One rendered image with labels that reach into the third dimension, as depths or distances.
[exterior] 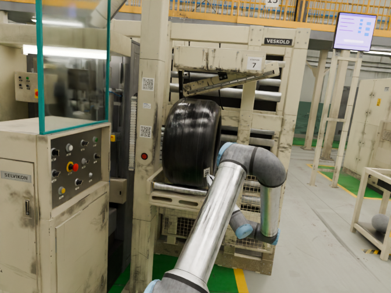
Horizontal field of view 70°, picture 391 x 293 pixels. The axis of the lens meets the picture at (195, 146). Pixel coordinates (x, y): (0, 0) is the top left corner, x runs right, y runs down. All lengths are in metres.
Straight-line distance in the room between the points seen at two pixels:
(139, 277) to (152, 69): 1.41
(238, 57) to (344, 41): 3.51
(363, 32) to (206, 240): 4.85
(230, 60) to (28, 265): 1.58
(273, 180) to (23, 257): 1.16
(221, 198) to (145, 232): 1.07
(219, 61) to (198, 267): 1.37
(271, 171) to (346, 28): 4.37
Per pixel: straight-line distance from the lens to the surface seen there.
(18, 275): 1.63
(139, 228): 1.98
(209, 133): 1.51
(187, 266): 0.90
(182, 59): 1.95
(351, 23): 5.34
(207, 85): 2.05
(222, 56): 1.92
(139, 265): 2.13
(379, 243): 3.56
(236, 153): 1.09
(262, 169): 1.09
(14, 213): 1.49
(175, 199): 1.71
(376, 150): 5.93
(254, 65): 1.90
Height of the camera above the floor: 1.51
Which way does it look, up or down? 12 degrees down
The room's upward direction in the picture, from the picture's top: 5 degrees clockwise
